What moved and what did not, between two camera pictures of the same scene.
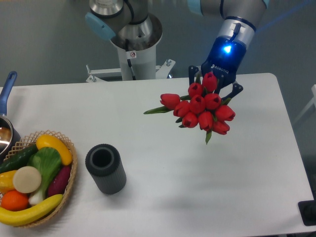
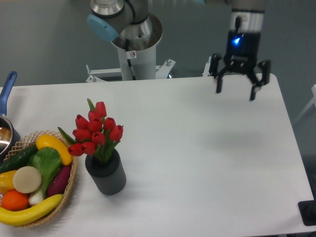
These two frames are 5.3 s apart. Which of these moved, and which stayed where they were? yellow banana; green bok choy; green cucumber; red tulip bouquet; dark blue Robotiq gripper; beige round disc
Moved: dark blue Robotiq gripper; red tulip bouquet
Stayed: beige round disc; yellow banana; green bok choy; green cucumber
